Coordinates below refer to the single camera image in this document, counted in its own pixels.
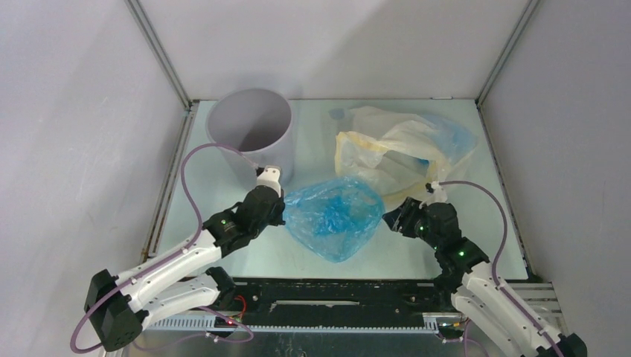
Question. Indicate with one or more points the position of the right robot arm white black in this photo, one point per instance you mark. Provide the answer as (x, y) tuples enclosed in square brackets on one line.
[(467, 282)]

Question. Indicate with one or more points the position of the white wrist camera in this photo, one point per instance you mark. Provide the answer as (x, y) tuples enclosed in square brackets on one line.
[(436, 192), (269, 176)]

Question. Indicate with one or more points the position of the blue translucent trash bag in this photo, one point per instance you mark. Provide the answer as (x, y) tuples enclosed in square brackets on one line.
[(334, 218)]

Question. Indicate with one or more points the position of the grey plastic trash bin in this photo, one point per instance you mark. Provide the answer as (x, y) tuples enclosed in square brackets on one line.
[(259, 124)]

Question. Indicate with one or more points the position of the aluminium frame front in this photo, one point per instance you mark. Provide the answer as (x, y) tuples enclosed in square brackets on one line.
[(200, 333)]

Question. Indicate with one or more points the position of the left aluminium corner post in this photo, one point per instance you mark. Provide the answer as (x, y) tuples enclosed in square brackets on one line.
[(151, 36)]

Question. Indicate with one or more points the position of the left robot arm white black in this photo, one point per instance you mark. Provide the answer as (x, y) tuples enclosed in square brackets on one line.
[(115, 304)]

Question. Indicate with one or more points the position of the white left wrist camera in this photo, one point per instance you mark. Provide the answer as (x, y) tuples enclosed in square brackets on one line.
[(269, 176)]

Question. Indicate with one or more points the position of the right aluminium corner post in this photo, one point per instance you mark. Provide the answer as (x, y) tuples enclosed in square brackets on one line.
[(521, 25)]

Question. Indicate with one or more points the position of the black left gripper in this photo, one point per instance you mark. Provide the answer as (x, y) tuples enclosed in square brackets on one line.
[(277, 219)]

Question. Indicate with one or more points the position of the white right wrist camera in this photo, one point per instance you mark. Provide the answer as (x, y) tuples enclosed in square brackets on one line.
[(436, 192)]

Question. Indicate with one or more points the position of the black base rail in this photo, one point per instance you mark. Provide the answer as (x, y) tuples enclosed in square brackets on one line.
[(334, 303)]

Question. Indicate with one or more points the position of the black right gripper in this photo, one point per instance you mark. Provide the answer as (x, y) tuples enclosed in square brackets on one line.
[(401, 220)]

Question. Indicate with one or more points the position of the yellowish translucent trash bag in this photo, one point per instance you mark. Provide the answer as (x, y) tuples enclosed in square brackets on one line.
[(397, 154)]

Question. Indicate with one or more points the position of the aluminium corner post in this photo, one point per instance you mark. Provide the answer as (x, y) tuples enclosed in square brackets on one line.
[(521, 25), (151, 36)]

